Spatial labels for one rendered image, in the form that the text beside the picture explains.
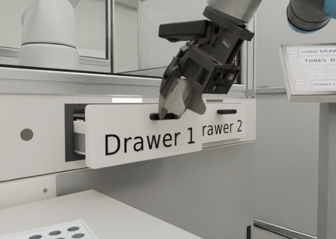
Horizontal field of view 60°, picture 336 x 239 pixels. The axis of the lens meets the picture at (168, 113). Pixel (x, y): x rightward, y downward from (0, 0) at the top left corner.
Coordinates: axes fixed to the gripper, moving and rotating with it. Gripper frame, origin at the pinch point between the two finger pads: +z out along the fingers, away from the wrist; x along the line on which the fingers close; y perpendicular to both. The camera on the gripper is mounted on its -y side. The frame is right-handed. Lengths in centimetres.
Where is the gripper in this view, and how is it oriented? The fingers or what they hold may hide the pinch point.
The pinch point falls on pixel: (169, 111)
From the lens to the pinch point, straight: 55.7
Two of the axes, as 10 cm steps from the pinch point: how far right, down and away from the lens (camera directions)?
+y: 5.6, 5.9, -5.8
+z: -3.9, 8.1, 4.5
